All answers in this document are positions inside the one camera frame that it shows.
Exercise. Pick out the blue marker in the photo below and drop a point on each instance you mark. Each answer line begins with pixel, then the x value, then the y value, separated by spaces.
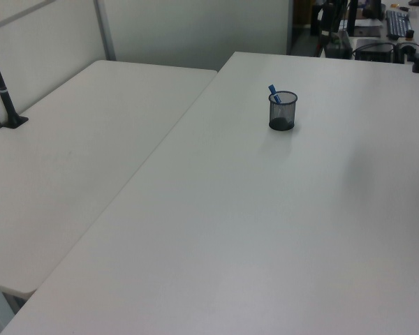
pixel 272 89

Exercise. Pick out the black mesh pen cup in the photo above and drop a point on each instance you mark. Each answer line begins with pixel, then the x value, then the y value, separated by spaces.
pixel 283 119

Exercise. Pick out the dark green equipment box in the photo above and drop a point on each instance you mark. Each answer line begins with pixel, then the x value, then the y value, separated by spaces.
pixel 337 47

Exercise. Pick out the black electronics box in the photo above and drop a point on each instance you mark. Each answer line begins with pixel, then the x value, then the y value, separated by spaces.
pixel 374 52

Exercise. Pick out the dark computer keyboard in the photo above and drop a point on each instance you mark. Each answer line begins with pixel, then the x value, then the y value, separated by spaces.
pixel 398 24

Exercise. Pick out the small black cylinder knob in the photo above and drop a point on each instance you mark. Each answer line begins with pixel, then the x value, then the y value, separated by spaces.
pixel 409 34

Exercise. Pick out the grey metal partition post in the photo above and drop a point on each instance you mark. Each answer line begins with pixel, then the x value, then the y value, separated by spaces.
pixel 106 35

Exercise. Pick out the black camera stand pole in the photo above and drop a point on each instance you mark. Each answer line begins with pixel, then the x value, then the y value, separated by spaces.
pixel 4 96

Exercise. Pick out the grey partition frame rail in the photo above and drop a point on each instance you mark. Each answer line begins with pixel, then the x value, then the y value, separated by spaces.
pixel 21 14

